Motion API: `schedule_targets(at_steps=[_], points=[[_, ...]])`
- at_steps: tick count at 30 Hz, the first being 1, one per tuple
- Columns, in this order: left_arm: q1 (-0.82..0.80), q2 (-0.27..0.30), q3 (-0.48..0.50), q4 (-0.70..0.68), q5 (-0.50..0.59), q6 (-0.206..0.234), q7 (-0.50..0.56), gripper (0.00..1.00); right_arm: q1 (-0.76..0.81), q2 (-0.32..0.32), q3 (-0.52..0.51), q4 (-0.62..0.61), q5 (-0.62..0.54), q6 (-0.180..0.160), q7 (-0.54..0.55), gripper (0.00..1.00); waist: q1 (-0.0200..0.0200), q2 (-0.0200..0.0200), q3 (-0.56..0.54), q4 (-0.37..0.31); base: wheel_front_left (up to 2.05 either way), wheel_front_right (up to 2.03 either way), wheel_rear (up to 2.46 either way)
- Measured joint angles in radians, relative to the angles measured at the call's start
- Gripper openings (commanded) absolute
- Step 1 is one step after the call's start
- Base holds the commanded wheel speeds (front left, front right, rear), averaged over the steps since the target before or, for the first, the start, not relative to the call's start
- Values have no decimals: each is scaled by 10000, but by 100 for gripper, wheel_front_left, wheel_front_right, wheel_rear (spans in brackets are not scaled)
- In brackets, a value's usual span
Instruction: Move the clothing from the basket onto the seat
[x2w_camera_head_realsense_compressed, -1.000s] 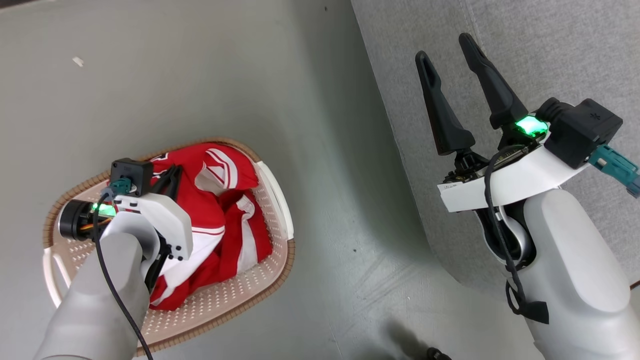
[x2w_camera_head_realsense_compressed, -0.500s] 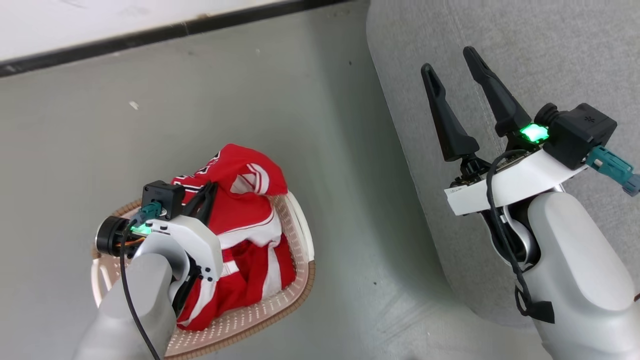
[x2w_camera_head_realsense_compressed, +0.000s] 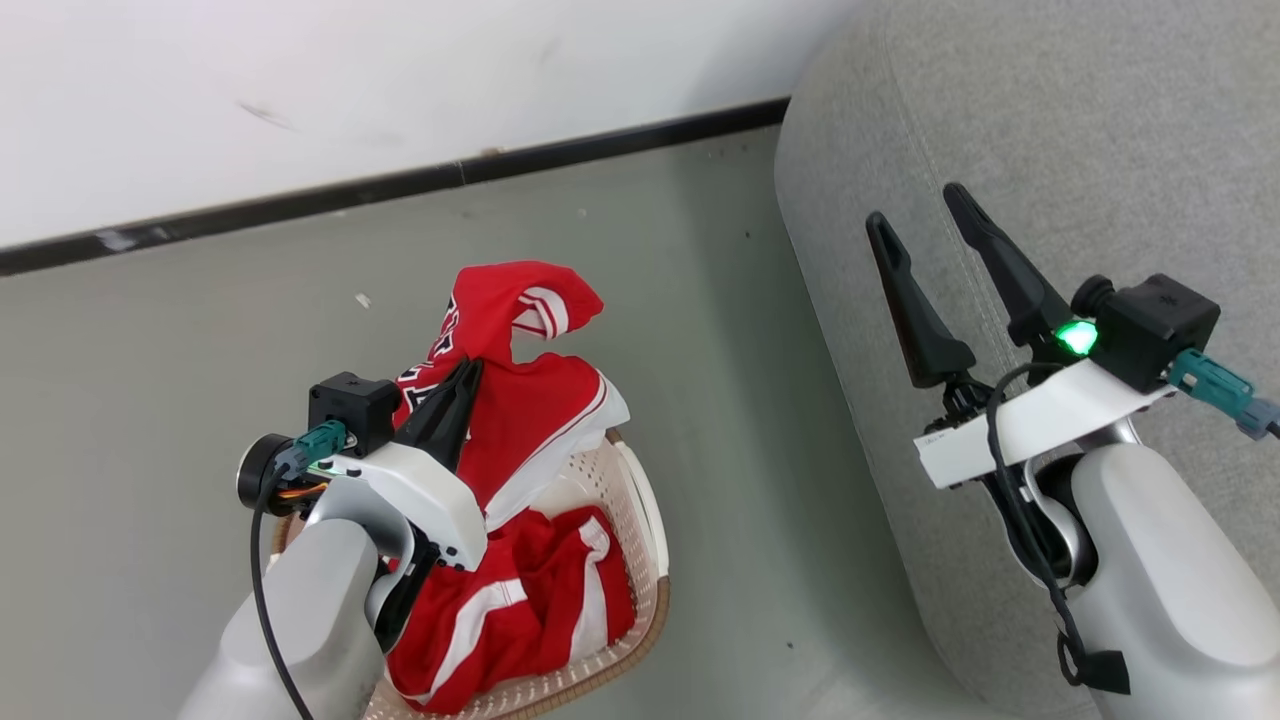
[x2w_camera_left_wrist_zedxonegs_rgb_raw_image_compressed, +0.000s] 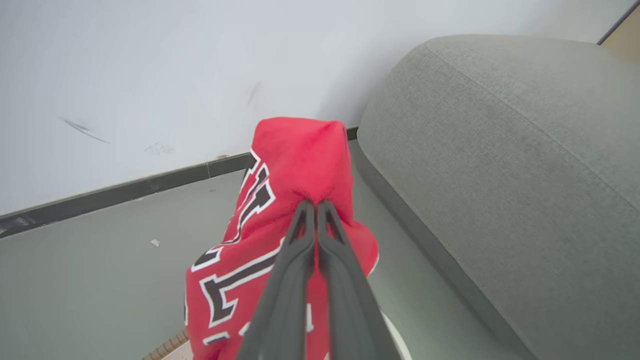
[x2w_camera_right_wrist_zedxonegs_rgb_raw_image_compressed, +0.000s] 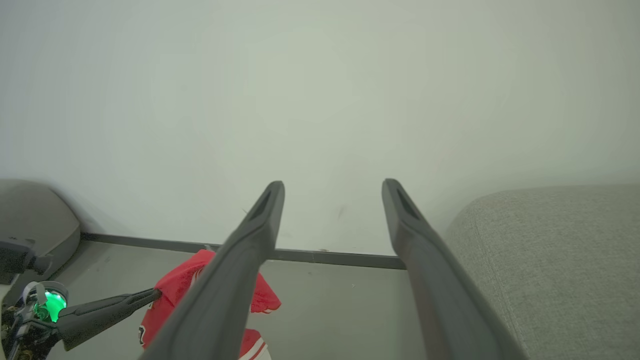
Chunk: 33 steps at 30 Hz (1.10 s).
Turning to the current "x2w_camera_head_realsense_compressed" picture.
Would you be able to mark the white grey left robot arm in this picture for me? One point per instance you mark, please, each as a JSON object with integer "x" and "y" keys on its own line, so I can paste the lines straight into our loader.
{"x": 300, "y": 620}

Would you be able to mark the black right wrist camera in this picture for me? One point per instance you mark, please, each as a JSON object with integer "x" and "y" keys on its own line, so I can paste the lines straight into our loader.
{"x": 1155, "y": 330}

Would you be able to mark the teal camera connector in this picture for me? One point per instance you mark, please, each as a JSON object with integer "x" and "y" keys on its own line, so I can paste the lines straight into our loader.
{"x": 1215, "y": 385}
{"x": 315, "y": 443}

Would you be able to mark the grey fabric sofa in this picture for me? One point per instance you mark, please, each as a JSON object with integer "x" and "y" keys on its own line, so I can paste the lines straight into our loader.
{"x": 1100, "y": 120}

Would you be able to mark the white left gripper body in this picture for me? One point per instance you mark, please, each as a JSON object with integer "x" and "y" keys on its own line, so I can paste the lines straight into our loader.
{"x": 440, "y": 495}

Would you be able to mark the red shorts with white stripe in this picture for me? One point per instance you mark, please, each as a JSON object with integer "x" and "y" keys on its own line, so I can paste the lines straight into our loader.
{"x": 540, "y": 620}

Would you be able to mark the black baseboard strip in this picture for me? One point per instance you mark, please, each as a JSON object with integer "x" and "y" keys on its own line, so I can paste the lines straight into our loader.
{"x": 400, "y": 185}

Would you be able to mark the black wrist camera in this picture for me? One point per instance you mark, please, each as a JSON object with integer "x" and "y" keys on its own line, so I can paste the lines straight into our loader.
{"x": 1155, "y": 330}
{"x": 352, "y": 410}

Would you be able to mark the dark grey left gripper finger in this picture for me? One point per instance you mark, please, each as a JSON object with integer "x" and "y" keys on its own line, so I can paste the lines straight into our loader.
{"x": 458, "y": 420}
{"x": 425, "y": 420}

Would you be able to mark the red jersey with lettering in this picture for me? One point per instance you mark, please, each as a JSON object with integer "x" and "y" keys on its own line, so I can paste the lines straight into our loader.
{"x": 530, "y": 420}

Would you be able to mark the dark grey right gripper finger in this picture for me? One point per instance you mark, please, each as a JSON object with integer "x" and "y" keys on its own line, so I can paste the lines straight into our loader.
{"x": 915, "y": 310}
{"x": 1005, "y": 270}

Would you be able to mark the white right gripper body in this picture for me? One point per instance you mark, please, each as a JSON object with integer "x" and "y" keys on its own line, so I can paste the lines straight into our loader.
{"x": 1040, "y": 420}

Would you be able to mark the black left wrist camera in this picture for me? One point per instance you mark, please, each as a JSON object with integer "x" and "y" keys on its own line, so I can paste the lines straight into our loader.
{"x": 352, "y": 410}

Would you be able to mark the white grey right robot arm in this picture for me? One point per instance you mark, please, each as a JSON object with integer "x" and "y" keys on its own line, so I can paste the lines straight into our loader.
{"x": 1170, "y": 590}

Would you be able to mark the cream plastic laundry basket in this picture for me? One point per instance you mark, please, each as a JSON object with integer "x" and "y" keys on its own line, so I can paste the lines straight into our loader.
{"x": 641, "y": 520}

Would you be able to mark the teal left camera connector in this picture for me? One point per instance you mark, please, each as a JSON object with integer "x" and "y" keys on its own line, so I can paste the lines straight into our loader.
{"x": 315, "y": 443}

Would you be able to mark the teal right camera connector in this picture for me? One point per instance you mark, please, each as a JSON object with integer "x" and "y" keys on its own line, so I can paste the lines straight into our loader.
{"x": 1215, "y": 385}

